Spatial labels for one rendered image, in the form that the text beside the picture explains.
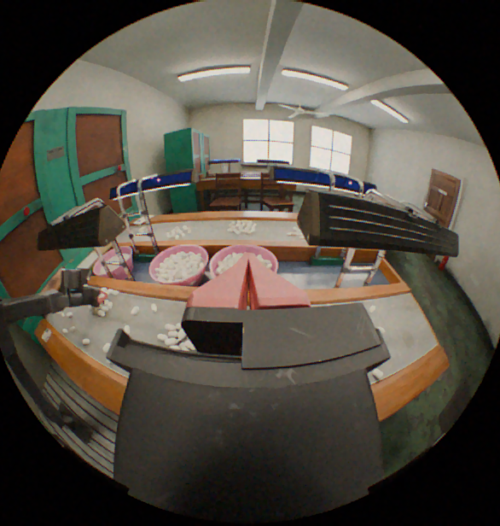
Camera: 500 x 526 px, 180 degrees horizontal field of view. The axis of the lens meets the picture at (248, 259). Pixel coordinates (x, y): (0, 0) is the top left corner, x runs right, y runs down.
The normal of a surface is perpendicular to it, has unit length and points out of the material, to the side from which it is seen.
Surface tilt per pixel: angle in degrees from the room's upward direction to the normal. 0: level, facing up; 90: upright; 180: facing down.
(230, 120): 90
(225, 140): 90
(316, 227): 58
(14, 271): 90
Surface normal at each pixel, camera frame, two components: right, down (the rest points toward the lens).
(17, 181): 1.00, 0.02
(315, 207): -0.03, 0.07
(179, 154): 0.00, 0.59
